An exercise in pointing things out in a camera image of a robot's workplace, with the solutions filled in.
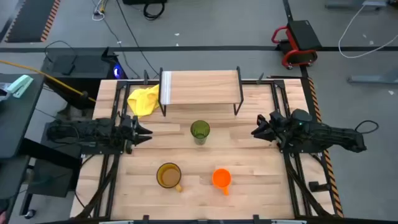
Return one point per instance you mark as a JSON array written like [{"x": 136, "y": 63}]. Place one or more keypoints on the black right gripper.
[{"x": 281, "y": 129}]

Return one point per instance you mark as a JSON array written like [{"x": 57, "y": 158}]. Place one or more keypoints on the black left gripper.
[{"x": 129, "y": 133}]

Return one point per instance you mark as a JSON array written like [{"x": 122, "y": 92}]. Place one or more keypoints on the green glass cup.
[{"x": 200, "y": 129}]

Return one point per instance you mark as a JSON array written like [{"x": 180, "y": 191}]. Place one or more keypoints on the small orange plastic cup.
[{"x": 221, "y": 178}]

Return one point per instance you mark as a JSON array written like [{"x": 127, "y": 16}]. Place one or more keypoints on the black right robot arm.
[{"x": 326, "y": 133}]

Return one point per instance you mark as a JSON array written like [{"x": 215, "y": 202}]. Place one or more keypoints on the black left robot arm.
[{"x": 93, "y": 130}]

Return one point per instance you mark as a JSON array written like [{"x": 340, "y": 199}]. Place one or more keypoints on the yellow cloth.
[{"x": 143, "y": 99}]

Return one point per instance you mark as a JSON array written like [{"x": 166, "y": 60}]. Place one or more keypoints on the orange black hazard tape strip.
[{"x": 332, "y": 179}]

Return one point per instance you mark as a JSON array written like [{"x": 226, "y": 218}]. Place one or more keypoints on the black computer tower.
[{"x": 90, "y": 67}]

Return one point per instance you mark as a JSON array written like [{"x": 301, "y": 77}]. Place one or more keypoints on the silver table edge plate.
[
  {"x": 287, "y": 221},
  {"x": 116, "y": 222}
]

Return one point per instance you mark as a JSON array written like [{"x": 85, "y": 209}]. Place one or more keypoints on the red and black roller seat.
[{"x": 303, "y": 34}]

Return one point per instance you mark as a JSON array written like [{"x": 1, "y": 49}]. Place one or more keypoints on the black equipment box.
[{"x": 49, "y": 177}]

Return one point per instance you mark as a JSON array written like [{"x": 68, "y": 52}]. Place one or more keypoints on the black side desk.
[{"x": 15, "y": 124}]

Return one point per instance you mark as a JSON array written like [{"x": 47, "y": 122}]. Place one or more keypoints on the mint green stapler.
[{"x": 20, "y": 85}]

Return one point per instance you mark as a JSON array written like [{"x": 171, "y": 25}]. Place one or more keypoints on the grey stand base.
[{"x": 342, "y": 3}]

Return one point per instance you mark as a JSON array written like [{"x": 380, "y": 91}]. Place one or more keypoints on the black mat with orange stripes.
[{"x": 31, "y": 18}]

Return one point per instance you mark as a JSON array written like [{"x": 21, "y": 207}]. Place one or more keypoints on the black frame post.
[
  {"x": 256, "y": 217},
  {"x": 146, "y": 77},
  {"x": 260, "y": 78},
  {"x": 145, "y": 217}
]

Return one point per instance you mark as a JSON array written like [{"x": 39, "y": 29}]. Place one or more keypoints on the black metal table frame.
[{"x": 122, "y": 83}]

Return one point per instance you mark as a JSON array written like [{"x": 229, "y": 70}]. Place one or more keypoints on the wooden shelf with black frame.
[{"x": 202, "y": 87}]

